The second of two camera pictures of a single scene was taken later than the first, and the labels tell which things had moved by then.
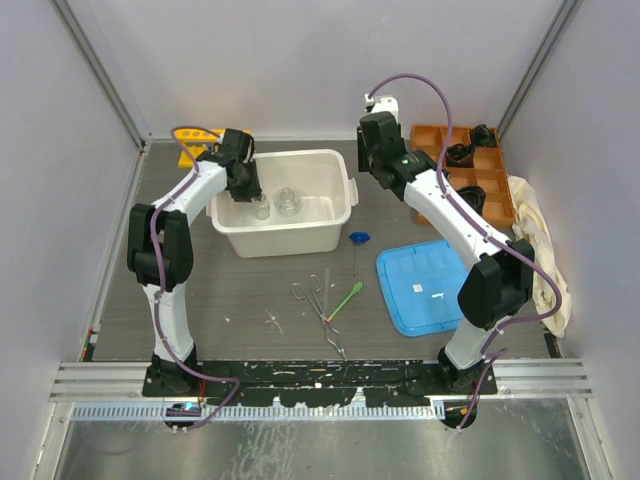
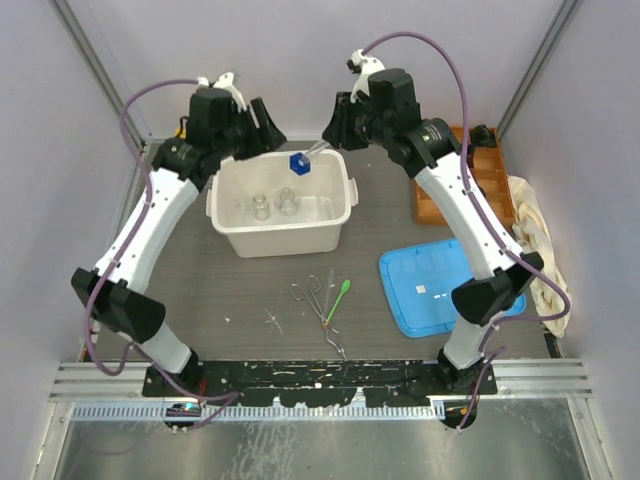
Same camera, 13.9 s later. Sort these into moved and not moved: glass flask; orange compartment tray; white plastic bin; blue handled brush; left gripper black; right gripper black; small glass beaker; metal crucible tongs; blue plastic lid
Moved: right gripper black; blue handled brush; left gripper black
Not moved: blue plastic lid; metal crucible tongs; orange compartment tray; glass flask; small glass beaker; white plastic bin
